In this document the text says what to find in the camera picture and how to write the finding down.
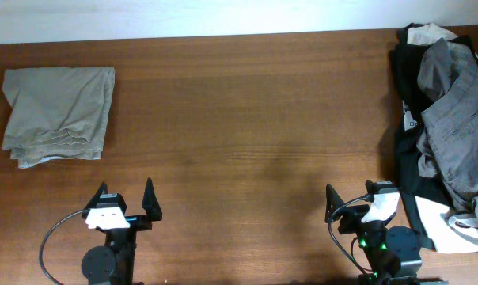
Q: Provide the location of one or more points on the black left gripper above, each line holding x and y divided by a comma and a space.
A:
149, 205

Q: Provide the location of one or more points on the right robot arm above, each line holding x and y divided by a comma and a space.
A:
393, 254

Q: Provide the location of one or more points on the grey shorts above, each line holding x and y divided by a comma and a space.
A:
448, 75

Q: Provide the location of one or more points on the cream garment under pile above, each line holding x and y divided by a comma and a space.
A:
428, 34

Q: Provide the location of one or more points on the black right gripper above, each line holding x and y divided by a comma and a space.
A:
353, 218

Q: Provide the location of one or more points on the folded khaki shorts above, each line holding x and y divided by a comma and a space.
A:
57, 113

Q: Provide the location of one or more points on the white patterned garment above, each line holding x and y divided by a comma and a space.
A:
434, 219

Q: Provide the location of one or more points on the black garment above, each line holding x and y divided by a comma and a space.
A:
406, 60

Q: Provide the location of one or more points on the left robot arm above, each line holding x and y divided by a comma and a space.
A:
113, 262

